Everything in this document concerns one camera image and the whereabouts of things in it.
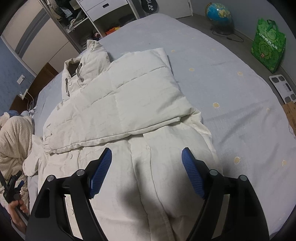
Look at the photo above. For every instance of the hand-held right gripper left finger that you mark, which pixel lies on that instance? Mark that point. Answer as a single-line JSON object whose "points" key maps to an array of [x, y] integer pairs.
{"points": [[101, 171]]}

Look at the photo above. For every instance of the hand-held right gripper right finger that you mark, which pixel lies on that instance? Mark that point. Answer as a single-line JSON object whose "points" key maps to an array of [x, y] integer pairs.
{"points": [[192, 171]]}

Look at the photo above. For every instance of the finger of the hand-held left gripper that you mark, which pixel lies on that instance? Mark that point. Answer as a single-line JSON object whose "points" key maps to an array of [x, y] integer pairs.
{"points": [[15, 177], [20, 185]]}

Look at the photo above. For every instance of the white puffer jacket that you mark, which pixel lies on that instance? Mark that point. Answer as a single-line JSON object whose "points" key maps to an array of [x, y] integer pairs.
{"points": [[127, 97]]}

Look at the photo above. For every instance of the person's left hand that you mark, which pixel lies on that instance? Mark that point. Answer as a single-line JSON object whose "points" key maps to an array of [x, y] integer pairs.
{"points": [[17, 209]]}

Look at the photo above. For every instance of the cream waffle blanket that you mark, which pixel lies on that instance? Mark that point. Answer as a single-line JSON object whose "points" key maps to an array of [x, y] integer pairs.
{"points": [[13, 141]]}

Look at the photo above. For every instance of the blue cloth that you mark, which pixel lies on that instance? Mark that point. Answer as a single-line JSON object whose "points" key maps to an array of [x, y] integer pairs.
{"points": [[11, 113]]}

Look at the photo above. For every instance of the bed with grey-blue sheet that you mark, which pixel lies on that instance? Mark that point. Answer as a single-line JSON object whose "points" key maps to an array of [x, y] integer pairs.
{"points": [[219, 81]]}

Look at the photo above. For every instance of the wooden headboard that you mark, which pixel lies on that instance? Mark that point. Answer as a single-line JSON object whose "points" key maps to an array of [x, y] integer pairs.
{"points": [[44, 76]]}

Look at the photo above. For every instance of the brown cardboard sheet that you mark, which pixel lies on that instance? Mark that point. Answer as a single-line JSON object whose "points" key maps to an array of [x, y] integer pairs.
{"points": [[290, 115]]}

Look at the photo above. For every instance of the white bathroom scale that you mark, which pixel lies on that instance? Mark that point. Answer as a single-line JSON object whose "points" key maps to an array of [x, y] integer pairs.
{"points": [[283, 87]]}

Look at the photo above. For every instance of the green shopping bag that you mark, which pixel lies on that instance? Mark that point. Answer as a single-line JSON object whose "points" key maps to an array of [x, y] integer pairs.
{"points": [[268, 46]]}

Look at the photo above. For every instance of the sliding door wardrobe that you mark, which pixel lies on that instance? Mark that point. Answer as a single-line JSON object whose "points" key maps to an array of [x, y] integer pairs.
{"points": [[41, 30]]}

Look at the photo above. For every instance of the blue globe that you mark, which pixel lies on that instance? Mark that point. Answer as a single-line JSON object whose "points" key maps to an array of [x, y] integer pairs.
{"points": [[218, 14]]}

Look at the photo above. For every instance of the white drawer cabinet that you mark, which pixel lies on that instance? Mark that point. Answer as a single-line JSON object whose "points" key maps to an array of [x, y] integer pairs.
{"points": [[111, 11]]}

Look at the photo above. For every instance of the white door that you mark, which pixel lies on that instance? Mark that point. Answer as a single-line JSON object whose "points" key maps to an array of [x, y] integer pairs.
{"points": [[178, 7]]}

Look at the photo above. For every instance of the black racket bag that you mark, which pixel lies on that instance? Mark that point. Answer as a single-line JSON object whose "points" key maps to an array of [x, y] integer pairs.
{"points": [[149, 4]]}

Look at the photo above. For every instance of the white wall socket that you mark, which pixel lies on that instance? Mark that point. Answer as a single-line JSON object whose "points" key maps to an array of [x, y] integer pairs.
{"points": [[20, 79]]}

